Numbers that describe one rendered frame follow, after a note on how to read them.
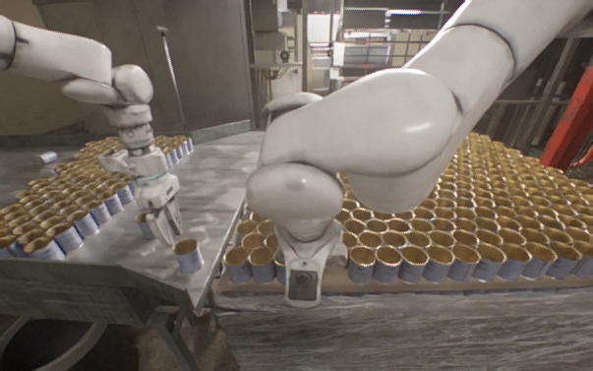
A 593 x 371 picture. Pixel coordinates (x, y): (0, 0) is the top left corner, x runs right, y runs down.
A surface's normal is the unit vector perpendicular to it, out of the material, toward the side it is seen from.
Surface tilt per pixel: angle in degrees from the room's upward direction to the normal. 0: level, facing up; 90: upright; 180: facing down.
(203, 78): 90
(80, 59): 83
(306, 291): 31
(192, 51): 90
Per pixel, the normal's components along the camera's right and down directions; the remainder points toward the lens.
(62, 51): 0.93, -0.03
